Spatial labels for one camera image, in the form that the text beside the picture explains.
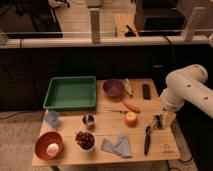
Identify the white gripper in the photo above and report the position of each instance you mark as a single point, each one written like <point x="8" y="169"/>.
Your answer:
<point x="164" y="120"/>

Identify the blue cloth towel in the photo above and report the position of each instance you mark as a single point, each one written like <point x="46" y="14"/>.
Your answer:
<point x="121" y="147"/>

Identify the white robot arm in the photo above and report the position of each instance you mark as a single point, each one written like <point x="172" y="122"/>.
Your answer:
<point x="185" y="84"/>

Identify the orange yellow fruit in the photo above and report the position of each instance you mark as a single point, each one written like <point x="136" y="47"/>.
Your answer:
<point x="131" y="119"/>

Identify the black remote block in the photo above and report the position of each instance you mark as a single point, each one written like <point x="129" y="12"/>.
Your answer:
<point x="146" y="91"/>

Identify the orange carrot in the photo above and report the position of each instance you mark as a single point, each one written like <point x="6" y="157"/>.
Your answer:
<point x="131" y="107"/>

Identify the purple bowl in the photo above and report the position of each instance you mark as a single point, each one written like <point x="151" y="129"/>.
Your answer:
<point x="113" y="87"/>

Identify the metal fork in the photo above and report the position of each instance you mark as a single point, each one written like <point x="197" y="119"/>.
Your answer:
<point x="115" y="110"/>

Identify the small dark cup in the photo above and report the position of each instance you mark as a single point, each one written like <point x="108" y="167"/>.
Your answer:
<point x="88" y="121"/>

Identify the green plastic tray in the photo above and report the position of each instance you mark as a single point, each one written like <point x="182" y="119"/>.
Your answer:
<point x="71" y="93"/>

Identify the black box right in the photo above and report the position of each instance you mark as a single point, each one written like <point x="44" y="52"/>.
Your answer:
<point x="158" y="17"/>

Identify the light blue cup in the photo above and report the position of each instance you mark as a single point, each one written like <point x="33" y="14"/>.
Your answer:
<point x="52" y="118"/>

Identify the orange bowl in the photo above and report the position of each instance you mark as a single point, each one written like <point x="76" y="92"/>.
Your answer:
<point x="44" y="141"/>

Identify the white egg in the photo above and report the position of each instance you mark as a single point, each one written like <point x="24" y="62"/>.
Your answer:
<point x="52" y="149"/>

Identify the black monitor left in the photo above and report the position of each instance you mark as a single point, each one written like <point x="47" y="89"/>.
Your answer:
<point x="28" y="19"/>

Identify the black handled knife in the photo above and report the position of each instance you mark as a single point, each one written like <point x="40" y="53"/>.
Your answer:
<point x="147" y="140"/>

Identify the white post on rail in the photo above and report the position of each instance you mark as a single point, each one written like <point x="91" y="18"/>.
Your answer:
<point x="95" y="25"/>

